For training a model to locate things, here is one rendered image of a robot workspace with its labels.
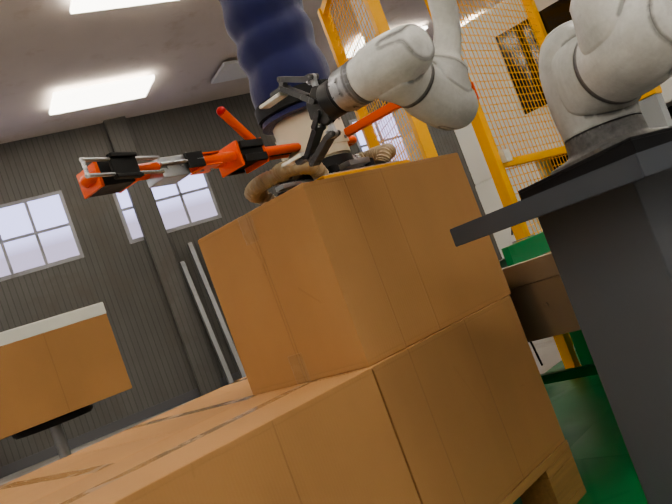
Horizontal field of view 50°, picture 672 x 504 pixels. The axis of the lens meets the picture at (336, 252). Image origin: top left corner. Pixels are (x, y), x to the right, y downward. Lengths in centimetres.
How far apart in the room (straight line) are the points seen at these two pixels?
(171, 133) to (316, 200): 928
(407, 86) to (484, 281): 68
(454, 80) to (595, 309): 52
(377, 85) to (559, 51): 36
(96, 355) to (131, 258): 686
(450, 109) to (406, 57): 17
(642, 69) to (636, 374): 57
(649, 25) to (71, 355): 262
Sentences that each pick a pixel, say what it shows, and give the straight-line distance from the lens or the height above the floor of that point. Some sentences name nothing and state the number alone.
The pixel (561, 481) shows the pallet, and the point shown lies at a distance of 197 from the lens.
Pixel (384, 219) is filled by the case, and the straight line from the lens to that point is 164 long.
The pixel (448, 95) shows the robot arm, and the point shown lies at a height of 99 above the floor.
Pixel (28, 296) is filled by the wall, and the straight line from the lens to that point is 990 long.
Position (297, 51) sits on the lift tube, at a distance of 184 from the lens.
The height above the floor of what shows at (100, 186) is 105.
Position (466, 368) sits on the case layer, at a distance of 171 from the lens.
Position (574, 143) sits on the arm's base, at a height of 82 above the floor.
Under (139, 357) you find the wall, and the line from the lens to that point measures 996.
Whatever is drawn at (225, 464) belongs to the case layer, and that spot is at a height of 51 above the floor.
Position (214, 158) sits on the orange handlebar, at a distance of 161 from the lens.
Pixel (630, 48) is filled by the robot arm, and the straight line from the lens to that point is 131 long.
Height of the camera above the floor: 71
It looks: 3 degrees up
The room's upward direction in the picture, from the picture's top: 20 degrees counter-clockwise
